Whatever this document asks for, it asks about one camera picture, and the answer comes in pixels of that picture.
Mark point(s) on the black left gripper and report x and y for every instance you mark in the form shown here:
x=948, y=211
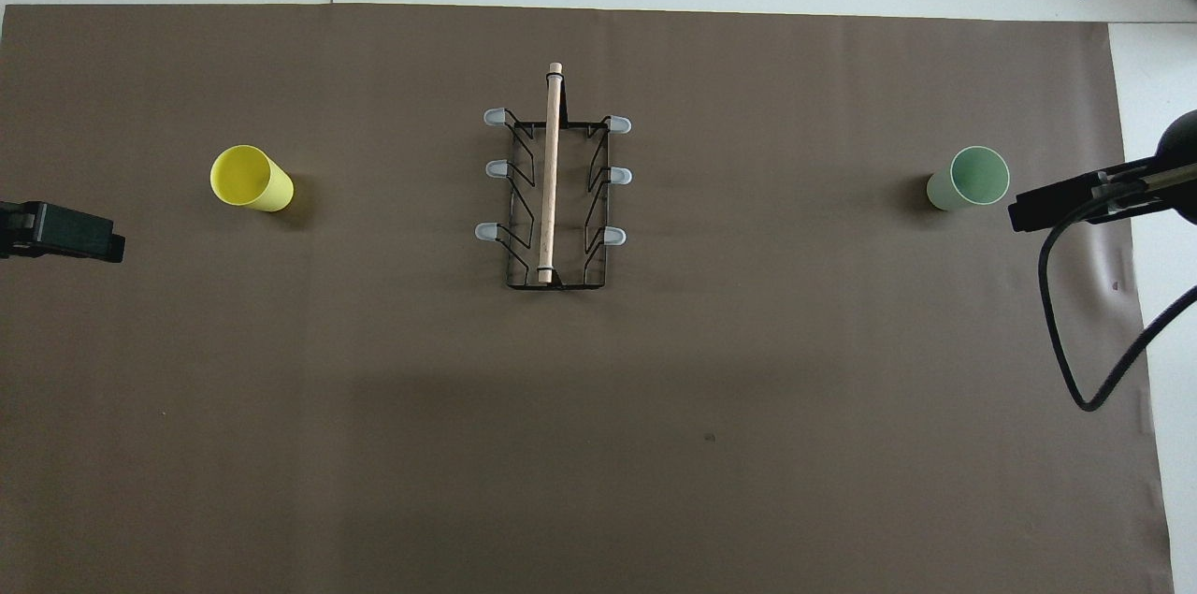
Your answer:
x=17, y=231

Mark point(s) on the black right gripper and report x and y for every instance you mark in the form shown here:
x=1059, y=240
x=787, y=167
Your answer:
x=1127, y=182

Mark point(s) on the pale green plastic cup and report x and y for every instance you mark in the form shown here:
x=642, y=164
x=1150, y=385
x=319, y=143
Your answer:
x=977, y=178

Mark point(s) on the yellow plastic cup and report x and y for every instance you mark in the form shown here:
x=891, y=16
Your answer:
x=252, y=182

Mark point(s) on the brown paper table mat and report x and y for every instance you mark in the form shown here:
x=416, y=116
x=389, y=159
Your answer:
x=655, y=435

